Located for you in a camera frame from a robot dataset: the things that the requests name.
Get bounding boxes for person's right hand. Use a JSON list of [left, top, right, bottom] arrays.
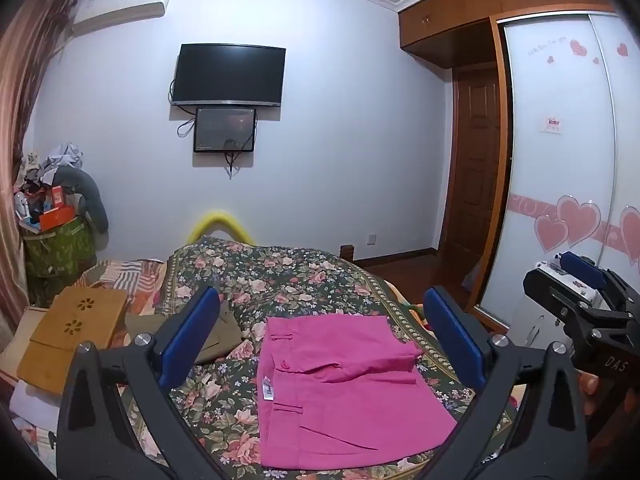
[[574, 371, 603, 417]]

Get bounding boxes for yellow foam tube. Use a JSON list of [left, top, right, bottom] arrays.
[[187, 208, 257, 247]]

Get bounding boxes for pink pants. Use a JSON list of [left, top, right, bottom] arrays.
[[257, 312, 458, 466]]

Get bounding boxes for striped cloth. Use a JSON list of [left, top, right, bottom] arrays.
[[82, 259, 167, 307]]

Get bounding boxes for pile of clothes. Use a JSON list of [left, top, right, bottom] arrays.
[[20, 142, 85, 192]]

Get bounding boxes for orange box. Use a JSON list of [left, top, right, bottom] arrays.
[[39, 204, 77, 232]]

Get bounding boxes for black wall television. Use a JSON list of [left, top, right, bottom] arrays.
[[170, 43, 287, 109]]

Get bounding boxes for small black monitor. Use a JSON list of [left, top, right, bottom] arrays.
[[193, 106, 258, 154]]

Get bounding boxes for wooden lap desk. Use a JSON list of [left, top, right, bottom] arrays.
[[16, 287, 129, 396]]

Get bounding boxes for olive green garment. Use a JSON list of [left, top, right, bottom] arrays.
[[125, 306, 244, 366]]

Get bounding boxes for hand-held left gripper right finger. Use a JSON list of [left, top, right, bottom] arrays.
[[422, 285, 589, 480]]

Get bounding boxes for brown wooden door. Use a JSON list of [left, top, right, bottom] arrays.
[[439, 66, 503, 262]]

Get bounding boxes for black monitor cable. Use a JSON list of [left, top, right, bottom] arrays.
[[223, 138, 242, 177]]

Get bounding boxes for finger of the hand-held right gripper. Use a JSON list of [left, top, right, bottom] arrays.
[[557, 251, 640, 311], [522, 267, 636, 347]]

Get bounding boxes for white air conditioner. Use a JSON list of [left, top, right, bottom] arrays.
[[70, 0, 174, 37]]

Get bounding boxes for floral blanket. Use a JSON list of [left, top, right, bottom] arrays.
[[120, 237, 526, 480]]

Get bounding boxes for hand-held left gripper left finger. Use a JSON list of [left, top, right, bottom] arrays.
[[56, 285, 236, 480]]

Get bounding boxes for wooden wardrobe with heart doors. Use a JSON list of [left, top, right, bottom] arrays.
[[398, 0, 640, 336]]

